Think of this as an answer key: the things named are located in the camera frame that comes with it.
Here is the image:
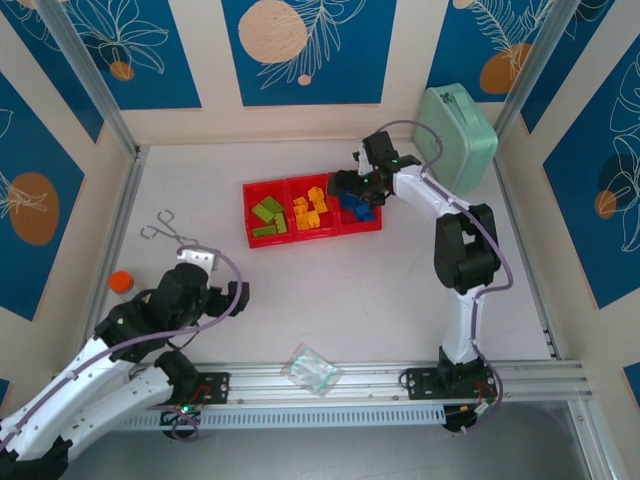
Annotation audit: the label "mint green zipper case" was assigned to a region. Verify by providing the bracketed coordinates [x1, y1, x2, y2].
[414, 85, 500, 197]

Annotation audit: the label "grey slotted cable duct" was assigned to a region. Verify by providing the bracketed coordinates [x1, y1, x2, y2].
[117, 405, 447, 431]

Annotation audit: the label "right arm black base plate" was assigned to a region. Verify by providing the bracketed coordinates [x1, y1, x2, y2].
[399, 367, 502, 402]

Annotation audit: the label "metal tongs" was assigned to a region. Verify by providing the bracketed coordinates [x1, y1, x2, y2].
[139, 209, 202, 251]

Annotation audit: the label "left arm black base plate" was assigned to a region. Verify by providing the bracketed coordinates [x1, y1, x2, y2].
[177, 370, 233, 405]

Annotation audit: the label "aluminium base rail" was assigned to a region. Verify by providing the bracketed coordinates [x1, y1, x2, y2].
[42, 359, 596, 410]

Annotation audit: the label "red bin with yellow legos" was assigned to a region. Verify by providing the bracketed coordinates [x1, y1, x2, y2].
[287, 175, 339, 244]

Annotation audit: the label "red bin with blue legos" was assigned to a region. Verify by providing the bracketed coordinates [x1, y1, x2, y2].
[329, 172, 384, 238]

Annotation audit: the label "red bin with green legos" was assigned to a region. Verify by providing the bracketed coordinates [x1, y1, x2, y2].
[242, 180, 296, 250]

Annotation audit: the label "orange ball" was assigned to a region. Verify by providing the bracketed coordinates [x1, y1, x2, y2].
[108, 269, 140, 302]

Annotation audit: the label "clear plastic bag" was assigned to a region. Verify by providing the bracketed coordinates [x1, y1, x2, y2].
[280, 342, 344, 399]

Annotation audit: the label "aluminium table side rail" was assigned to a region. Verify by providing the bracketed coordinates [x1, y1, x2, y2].
[492, 149, 562, 362]
[73, 147, 149, 372]

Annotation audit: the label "aluminium frame post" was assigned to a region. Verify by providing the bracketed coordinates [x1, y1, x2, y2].
[35, 0, 140, 157]
[493, 0, 577, 149]

